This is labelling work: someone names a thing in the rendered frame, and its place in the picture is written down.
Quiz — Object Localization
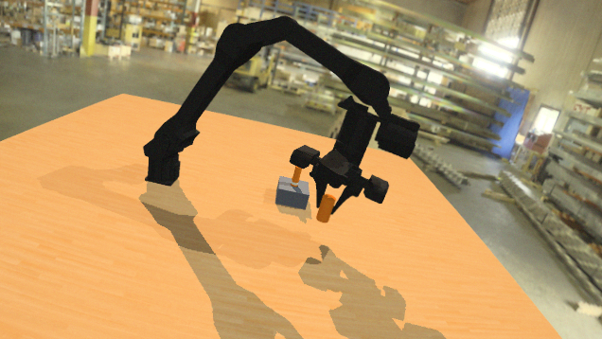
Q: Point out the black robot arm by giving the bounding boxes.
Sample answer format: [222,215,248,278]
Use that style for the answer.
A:
[143,15,420,188]

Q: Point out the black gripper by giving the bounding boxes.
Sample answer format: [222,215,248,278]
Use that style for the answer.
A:
[289,132,390,215]

